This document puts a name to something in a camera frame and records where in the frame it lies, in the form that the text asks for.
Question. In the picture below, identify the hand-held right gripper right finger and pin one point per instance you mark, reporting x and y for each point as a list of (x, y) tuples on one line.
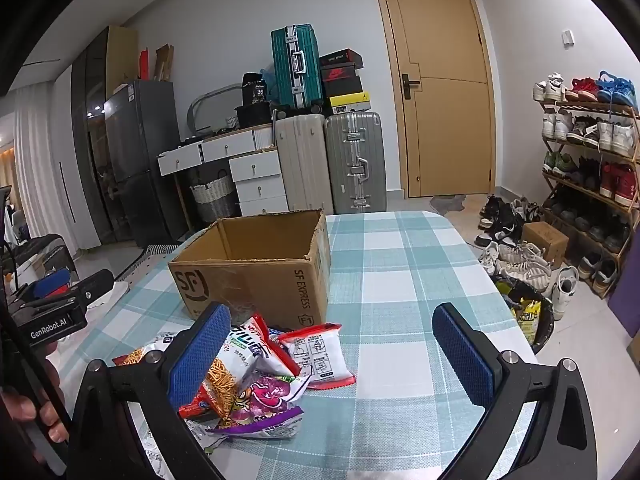
[(462, 355)]

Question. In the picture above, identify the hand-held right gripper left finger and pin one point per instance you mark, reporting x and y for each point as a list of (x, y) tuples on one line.
[(200, 355)]

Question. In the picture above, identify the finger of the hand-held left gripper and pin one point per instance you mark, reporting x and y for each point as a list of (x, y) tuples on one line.
[(95, 285), (50, 282)]

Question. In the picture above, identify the purple pink snack packet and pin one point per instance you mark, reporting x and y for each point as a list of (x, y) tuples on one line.
[(265, 392)]

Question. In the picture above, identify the dark blue snack packet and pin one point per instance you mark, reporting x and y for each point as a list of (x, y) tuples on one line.
[(275, 337)]

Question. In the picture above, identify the brown cardboard box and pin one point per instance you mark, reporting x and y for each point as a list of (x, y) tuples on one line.
[(260, 280)]

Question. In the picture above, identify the white red-edged snack packet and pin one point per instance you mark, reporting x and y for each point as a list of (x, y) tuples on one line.
[(320, 355)]

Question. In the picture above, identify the person's left hand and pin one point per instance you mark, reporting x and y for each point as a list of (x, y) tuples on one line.
[(55, 375)]

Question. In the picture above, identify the white plastic bag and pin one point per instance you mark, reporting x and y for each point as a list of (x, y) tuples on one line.
[(112, 292)]

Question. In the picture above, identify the black backpack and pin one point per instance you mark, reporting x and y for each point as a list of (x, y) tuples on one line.
[(45, 255)]

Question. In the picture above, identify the striped rug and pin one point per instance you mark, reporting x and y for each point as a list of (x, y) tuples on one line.
[(150, 257)]

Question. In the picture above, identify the yellow packet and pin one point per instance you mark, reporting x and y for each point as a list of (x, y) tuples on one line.
[(529, 320)]

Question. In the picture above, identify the checked tablecloth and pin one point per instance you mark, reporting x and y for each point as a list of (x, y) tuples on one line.
[(400, 310)]

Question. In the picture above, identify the trash bin black bag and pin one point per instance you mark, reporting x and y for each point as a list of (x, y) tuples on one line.
[(547, 325)]

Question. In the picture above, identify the pile of assorted sneakers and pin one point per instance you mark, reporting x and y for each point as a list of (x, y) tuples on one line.
[(520, 260)]

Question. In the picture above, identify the white curtain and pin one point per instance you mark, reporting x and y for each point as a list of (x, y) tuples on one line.
[(40, 160)]

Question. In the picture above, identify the beige curtain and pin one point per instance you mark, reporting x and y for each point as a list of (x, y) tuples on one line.
[(6, 167)]

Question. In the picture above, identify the dark grey fridge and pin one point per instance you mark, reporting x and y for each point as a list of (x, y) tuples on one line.
[(145, 160)]

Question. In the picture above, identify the small cardboard box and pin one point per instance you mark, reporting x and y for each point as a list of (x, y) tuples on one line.
[(545, 242)]

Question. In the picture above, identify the woven laundry basket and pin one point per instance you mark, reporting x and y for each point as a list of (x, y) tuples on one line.
[(212, 200)]

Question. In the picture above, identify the grey door mat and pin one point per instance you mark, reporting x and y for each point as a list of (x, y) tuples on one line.
[(447, 203)]

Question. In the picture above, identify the purple board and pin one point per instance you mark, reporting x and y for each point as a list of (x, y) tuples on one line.
[(625, 305)]

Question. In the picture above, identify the dark glass cabinet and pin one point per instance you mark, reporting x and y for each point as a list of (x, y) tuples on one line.
[(90, 110)]

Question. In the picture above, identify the white drawer desk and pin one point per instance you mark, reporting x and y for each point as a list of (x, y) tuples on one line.
[(255, 170)]

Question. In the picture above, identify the tan wooden door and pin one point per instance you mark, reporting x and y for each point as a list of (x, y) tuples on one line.
[(440, 135)]

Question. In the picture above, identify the beige suitcase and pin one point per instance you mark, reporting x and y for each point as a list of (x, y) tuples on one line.
[(305, 160)]

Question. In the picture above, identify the red paper bag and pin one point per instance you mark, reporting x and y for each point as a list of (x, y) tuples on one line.
[(144, 65)]

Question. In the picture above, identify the silver suitcase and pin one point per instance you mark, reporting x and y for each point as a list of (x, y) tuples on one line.
[(345, 160)]

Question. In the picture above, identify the black storage box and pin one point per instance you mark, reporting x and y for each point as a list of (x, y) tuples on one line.
[(252, 116)]

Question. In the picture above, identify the brown paper bag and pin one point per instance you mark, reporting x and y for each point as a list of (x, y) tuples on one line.
[(164, 62)]

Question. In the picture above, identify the black paper bag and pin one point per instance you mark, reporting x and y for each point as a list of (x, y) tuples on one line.
[(255, 90)]

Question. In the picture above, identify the shoe rack with shoes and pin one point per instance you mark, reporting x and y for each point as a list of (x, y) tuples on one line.
[(610, 135)]

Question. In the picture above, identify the blue plastic bag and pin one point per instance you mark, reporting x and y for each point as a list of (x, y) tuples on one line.
[(267, 77)]

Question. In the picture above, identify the plain black shoe box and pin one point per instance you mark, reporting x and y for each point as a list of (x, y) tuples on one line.
[(345, 88)]

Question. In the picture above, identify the teal suitcase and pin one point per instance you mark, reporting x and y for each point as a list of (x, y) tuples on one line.
[(310, 70)]

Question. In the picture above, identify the black shoe box red logo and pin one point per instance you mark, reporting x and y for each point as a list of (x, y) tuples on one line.
[(340, 74)]

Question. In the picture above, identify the black shoe box red print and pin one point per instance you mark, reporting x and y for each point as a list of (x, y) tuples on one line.
[(340, 57)]

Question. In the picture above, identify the oval grey mirror frame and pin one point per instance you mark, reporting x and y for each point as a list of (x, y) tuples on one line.
[(192, 110)]

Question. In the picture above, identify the white light switch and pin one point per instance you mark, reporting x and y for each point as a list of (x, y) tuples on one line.
[(568, 37)]

